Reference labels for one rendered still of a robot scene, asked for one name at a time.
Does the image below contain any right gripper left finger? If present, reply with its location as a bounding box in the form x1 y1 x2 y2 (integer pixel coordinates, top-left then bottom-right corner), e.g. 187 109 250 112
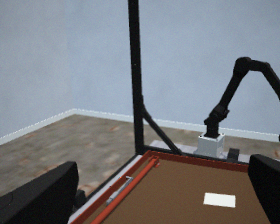
0 161 79 224

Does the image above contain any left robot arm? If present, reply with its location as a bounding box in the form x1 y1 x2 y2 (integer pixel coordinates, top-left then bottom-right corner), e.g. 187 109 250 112
203 57 280 139

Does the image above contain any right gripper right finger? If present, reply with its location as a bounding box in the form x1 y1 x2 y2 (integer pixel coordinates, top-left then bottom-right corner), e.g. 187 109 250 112
248 154 280 224

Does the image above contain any white rectangular label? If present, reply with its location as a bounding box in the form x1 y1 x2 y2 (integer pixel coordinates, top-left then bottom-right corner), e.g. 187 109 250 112
204 193 235 207

